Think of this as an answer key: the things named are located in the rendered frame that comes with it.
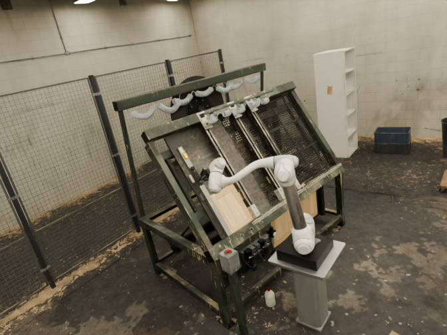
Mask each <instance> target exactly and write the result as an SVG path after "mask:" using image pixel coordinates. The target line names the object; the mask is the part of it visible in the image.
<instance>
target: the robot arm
mask: <svg viewBox="0 0 447 335"><path fill-rule="evenodd" d="M225 165H226V161H225V160H224V159H223V158H216V159H215V160H214V161H213V162H212V163H211V164H210V165H209V166H208V167H207V169H206V168H205V167H204V168H202V172H201V174H200V175H201V177H200V179H199V180H198V181H201V180H202V181H208V187H209V190H210V191H211V192H212V193H214V194H217V193H219V192H220V191H221V189H222V188H224V187H225V186H227V185H230V184H233V183H235V182H237V181H239V180H240V179H242V178H243V177H245V176H246V175H248V174H249V173H251V172H252V171H254V170H255V169H257V168H271V169H275V170H274V175H275V178H276V180H277V181H278V183H279V185H280V186H281V187H282V189H283V192H284V196H285V200H286V202H287V206H288V209H289V213H290V216H291V220H292V223H293V228H292V230H291V233H292V237H293V241H292V242H291V244H292V245H294V248H295V250H296V251H297V252H298V253H299V254H302V255H306V254H309V253H310V252H311V251H312V250H313V249H314V247H315V245H316V244H317V243H320V242H321V240H320V239H316V238H315V235H316V233H315V222H314V220H313V218H312V216H310V214H308V213H304V212H303V210H302V206H301V202H300V199H299V195H298V192H297V188H296V185H295V182H296V176H295V169H294V168H296V167H297V166H298V165H299V160H298V158H297V157H296V156H292V155H280V156H273V157H270V158H264V159H260V160H257V161H254V162H252V163H250V164H249V165H248V166H246V167H245V168H243V169H242V170H241V171H240V172H238V173H237V174H235V175H234V176H232V177H225V176H224V175H222V173H223V171H224V167H225ZM203 173H204V174H203ZM205 175H206V176H205ZM203 176H205V177H203ZM207 177H208V179H206V178H207Z"/></svg>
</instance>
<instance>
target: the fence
mask: <svg viewBox="0 0 447 335"><path fill-rule="evenodd" d="M179 148H182V149H183V147H179ZM179 148H177V152H178V154H179V155H180V157H181V159H182V161H183V163H184V164H185V166H186V168H187V169H188V171H189V173H190V175H192V177H193V179H194V181H195V183H196V185H197V187H198V189H199V190H200V192H201V193H203V194H204V196H205V198H206V199H205V200H206V203H207V204H208V206H209V208H210V209H211V211H212V213H213V214H214V217H215V218H216V220H217V222H218V223H219V225H220V227H221V228H222V231H223V232H224V234H225V236H226V237H228V236H230V235H231V234H232V233H231V231H230V229H229V227H228V226H227V224H226V222H225V221H224V219H223V217H222V215H221V213H220V212H219V210H218V208H217V207H216V205H215V203H214V201H213V199H212V198H211V196H210V194H209V193H208V191H207V189H206V187H205V186H204V185H201V186H199V184H198V183H197V181H196V179H195V177H194V175H193V174H192V172H191V170H190V167H192V166H193V165H192V163H191V161H190V160H189V158H188V159H185V158H184V157H183V154H185V151H184V149H183V151H184V152H183V153H181V151H180V150H179Z"/></svg>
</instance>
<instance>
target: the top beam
mask: <svg viewBox="0 0 447 335"><path fill-rule="evenodd" d="M295 88H296V86H295V84H294V83H293V81H291V82H287V83H285V84H282V85H279V86H276V87H273V88H270V89H267V90H264V91H261V92H258V93H255V94H252V95H250V97H251V96H255V95H257V94H261V93H263V92H266V91H268V90H272V89H274V91H273V92H270V93H267V94H264V95H261V96H260V97H259V99H260V100H261V99H264V98H268V97H269V95H270V97H269V99H272V98H275V97H277V96H281V95H283V94H286V93H288V92H289V91H291V90H293V89H295ZM244 98H245V97H244ZM244 98H240V99H237V100H234V102H237V101H239V100H243V99H244ZM245 103H246V101H244V102H243V105H245ZM225 105H227V103H225V104H222V105H219V106H216V107H213V108H210V109H207V110H204V112H207V111H210V110H213V109H216V108H219V107H222V106H225ZM247 107H249V106H248V105H247V103H246V105H245V108H247ZM226 110H230V109H229V107H227V108H223V109H221V110H218V111H215V112H214V113H213V114H212V115H213V116H218V118H220V117H222V116H223V115H222V114H220V112H221V113H223V112H224V111H226ZM218 113H219V114H218ZM196 114H197V113H195V114H192V115H189V116H186V117H183V118H180V119H177V120H174V121H171V122H168V123H165V124H162V125H159V126H156V127H153V128H150V129H147V130H144V131H143V133H142V135H141V137H142V139H143V140H144V143H145V144H147V143H148V142H149V141H152V140H153V141H154V142H155V141H156V140H160V139H162V138H165V137H168V136H171V135H173V134H176V133H178V132H182V131H184V130H187V129H190V128H193V127H195V126H198V125H200V124H202V123H201V122H200V120H199V118H198V117H197V115H196Z"/></svg>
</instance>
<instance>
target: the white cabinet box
mask: <svg viewBox="0 0 447 335"><path fill-rule="evenodd" d="M313 60H314V70H315V88H316V98H317V116H318V127H319V130H320V131H321V133H322V135H323V136H324V138H325V139H326V141H327V143H328V144H329V145H330V147H331V149H332V150H333V152H334V154H335V155H336V157H337V158H349V157H350V156H351V155H352V154H353V152H354V151H355V150H356V149H357V148H358V136H357V90H356V65H355V47H349V48H344V49H335V50H329V51H323V52H321V53H317V54H315V55H313Z"/></svg>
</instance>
